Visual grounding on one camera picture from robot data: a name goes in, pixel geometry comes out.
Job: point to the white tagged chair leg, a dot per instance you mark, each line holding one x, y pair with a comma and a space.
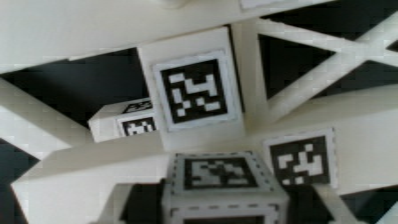
124, 119

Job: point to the white U-shaped obstacle frame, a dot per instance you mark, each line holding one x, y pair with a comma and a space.
37, 128

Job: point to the white chair back part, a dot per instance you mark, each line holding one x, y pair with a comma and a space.
243, 57

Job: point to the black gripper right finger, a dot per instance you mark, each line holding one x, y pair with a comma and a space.
317, 206

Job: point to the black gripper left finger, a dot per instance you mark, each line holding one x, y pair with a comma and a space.
133, 206

